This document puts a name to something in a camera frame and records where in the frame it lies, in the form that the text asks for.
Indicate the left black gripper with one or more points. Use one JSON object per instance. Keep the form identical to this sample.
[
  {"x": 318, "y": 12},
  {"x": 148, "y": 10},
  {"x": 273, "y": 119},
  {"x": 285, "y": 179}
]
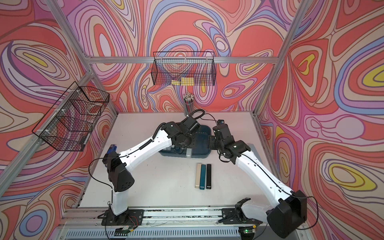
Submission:
[{"x": 181, "y": 146}]

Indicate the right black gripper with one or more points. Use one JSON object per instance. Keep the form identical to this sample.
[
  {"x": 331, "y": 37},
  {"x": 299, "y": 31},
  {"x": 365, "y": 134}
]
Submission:
[{"x": 211, "y": 140}]

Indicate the light grey clip bar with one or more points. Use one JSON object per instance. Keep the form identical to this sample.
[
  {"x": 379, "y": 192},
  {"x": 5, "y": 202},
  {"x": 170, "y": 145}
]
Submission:
[{"x": 189, "y": 153}]

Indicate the teal plastic storage box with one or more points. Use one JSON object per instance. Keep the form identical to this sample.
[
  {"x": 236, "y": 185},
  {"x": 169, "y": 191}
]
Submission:
[{"x": 201, "y": 150}]

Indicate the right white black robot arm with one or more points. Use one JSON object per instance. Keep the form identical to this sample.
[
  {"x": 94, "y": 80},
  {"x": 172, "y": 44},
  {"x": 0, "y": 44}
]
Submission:
[{"x": 286, "y": 209}]

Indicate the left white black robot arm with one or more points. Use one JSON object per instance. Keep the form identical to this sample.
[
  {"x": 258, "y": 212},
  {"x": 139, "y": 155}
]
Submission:
[{"x": 121, "y": 165}]

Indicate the mesh pencil cup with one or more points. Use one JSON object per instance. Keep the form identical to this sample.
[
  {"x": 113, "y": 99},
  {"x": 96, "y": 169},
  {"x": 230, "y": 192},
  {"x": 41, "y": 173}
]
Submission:
[{"x": 188, "y": 103}]

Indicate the cream clip bar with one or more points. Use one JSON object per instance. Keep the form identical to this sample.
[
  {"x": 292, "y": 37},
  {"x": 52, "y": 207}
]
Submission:
[{"x": 198, "y": 175}]

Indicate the teal clip bar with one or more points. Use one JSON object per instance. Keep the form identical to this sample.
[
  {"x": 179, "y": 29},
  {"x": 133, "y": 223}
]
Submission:
[{"x": 202, "y": 179}]

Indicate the black clip bar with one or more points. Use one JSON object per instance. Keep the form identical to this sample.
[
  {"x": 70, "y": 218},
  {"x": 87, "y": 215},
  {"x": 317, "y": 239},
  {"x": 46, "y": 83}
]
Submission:
[{"x": 209, "y": 177}]

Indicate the blue black stapler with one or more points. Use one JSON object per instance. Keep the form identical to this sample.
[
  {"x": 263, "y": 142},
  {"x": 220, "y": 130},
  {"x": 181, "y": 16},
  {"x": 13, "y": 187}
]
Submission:
[{"x": 111, "y": 149}]

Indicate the black wire basket back wall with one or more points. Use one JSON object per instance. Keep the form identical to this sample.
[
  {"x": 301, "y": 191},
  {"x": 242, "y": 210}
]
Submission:
[{"x": 171, "y": 65}]

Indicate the black wire basket wall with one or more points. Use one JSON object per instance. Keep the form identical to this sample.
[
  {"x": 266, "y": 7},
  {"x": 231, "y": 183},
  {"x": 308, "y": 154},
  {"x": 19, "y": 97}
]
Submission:
[
  {"x": 71, "y": 120},
  {"x": 171, "y": 65}
]

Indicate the black wire basket left wall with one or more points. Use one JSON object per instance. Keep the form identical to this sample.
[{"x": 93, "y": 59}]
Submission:
[{"x": 71, "y": 120}]

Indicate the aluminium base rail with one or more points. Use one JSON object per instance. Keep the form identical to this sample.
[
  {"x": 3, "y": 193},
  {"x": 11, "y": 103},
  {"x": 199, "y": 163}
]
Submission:
[{"x": 163, "y": 223}]

